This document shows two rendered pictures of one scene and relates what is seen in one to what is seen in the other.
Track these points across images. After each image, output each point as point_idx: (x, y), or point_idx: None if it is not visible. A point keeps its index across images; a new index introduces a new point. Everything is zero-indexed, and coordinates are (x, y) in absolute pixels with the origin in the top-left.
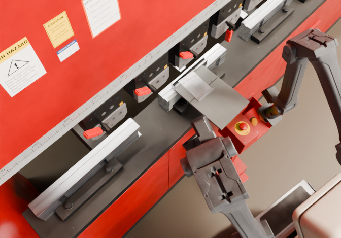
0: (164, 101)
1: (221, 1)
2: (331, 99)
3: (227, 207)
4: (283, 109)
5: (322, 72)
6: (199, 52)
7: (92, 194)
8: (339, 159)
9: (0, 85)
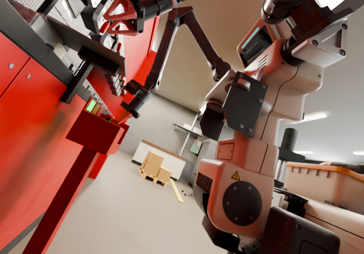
0: (27, 13)
1: None
2: (202, 36)
3: None
4: (157, 79)
5: (194, 21)
6: (93, 2)
7: None
8: (219, 70)
9: None
